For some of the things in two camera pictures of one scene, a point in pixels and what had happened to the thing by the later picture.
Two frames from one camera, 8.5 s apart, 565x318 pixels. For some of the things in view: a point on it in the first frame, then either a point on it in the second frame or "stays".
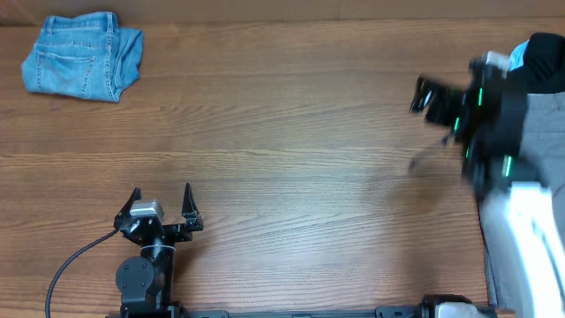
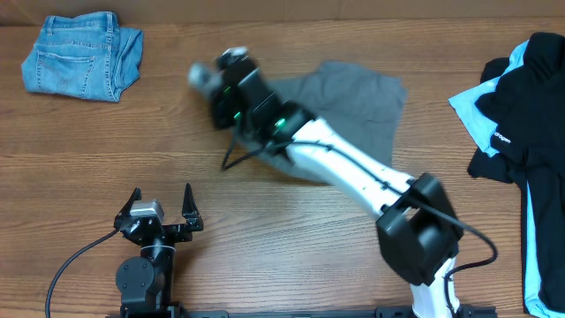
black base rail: (414, 312) stays
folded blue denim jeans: (89, 56) stays
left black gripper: (183, 232) stays
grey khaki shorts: (543, 162) → (360, 104)
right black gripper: (441, 102) → (218, 109)
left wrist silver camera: (143, 208) stays
